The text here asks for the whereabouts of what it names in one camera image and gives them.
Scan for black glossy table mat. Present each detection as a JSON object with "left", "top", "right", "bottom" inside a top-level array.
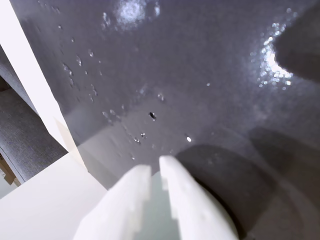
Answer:
[{"left": 9, "top": 0, "right": 320, "bottom": 240}]

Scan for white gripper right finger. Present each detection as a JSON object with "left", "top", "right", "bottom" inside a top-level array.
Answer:
[{"left": 159, "top": 155, "right": 240, "bottom": 240}]

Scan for brown cardboard box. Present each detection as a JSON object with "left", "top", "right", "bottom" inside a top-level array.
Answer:
[{"left": 0, "top": 154, "right": 22, "bottom": 187}]

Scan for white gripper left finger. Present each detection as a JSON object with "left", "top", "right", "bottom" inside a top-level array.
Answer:
[{"left": 72, "top": 164, "right": 152, "bottom": 240}]

